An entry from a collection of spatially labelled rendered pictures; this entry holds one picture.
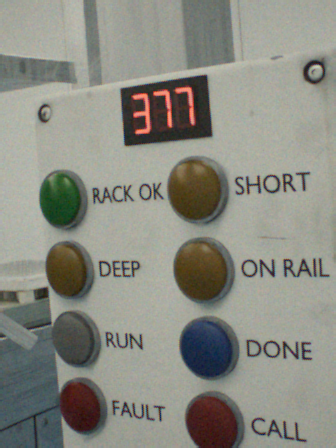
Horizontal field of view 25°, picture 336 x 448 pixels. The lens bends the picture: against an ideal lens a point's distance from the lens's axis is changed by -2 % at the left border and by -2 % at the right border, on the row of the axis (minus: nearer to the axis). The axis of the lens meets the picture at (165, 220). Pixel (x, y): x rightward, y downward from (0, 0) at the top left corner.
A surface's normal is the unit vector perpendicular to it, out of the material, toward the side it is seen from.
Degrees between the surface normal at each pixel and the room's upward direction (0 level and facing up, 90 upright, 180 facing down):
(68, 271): 90
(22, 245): 90
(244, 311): 90
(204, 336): 87
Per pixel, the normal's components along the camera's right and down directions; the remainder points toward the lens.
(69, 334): -0.55, 0.04
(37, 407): 0.82, -0.04
